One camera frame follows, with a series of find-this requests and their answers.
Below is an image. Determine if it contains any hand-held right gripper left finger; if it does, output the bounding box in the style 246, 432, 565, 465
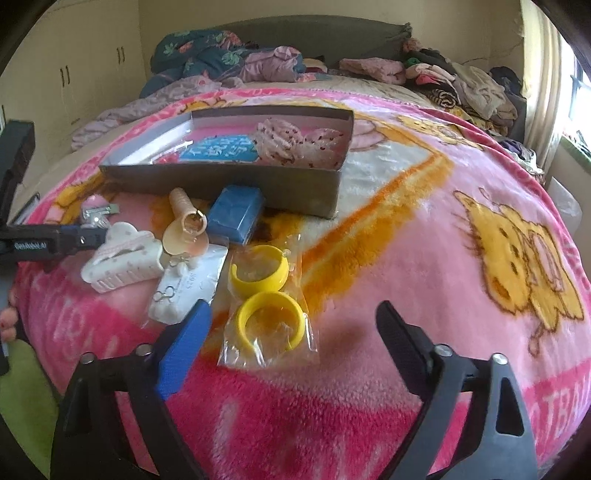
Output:
50, 299, 214, 480

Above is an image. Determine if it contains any pile of clothes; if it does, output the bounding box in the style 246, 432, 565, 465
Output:
403, 39, 528, 139

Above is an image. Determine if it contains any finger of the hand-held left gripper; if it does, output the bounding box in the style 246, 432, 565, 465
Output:
60, 225, 112, 253

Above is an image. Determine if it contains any cream wardrobe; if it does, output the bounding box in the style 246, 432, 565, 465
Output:
0, 0, 154, 141

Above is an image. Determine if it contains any grey bed headboard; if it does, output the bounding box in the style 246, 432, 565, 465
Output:
216, 20, 413, 62

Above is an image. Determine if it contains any peach spiral hair clip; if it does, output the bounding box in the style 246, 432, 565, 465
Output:
163, 187, 209, 256

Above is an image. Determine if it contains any pink fuzzy garment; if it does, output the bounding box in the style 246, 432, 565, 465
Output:
339, 57, 408, 86

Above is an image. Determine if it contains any white earring card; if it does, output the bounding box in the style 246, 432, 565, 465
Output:
148, 244, 230, 324

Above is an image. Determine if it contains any cream curtain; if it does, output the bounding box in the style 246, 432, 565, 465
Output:
519, 0, 579, 177

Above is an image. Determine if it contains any window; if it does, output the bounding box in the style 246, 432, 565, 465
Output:
560, 44, 591, 155

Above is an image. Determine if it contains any grey cardboard box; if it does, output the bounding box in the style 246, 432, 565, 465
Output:
99, 105, 355, 220

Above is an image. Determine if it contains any pink hair clip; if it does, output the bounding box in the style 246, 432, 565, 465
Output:
80, 194, 121, 228

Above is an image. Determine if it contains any pink floral scrunchie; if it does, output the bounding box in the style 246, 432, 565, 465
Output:
252, 117, 347, 169

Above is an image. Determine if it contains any white hair claw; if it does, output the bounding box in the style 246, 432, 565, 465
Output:
81, 222, 165, 293

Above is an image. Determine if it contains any clear plastic bag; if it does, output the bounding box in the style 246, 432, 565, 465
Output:
217, 234, 321, 369

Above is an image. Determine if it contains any beige bed sheet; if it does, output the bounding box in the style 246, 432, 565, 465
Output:
9, 74, 462, 222

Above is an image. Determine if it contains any green clothing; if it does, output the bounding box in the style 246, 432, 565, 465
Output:
0, 339, 62, 479

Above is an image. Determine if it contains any pink printed blanket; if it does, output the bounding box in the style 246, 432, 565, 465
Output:
14, 88, 591, 480

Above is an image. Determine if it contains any lilac cloth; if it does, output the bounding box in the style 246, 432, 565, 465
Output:
71, 75, 246, 151

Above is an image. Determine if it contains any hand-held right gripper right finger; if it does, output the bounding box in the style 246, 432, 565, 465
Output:
375, 300, 539, 480

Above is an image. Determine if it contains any person's left hand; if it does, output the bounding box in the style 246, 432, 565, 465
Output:
0, 285, 21, 345

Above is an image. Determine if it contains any dark blue floral blanket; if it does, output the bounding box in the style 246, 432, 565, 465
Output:
139, 30, 260, 99

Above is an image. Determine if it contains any light blue card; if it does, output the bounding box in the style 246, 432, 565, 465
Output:
177, 134, 260, 164

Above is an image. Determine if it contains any blue rectangular pouch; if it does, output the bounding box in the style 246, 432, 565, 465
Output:
206, 185, 267, 246

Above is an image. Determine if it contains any dark purple cloth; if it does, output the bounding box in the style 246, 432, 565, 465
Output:
498, 137, 546, 177

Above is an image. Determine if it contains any pink purple garment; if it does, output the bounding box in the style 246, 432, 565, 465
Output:
240, 45, 306, 85

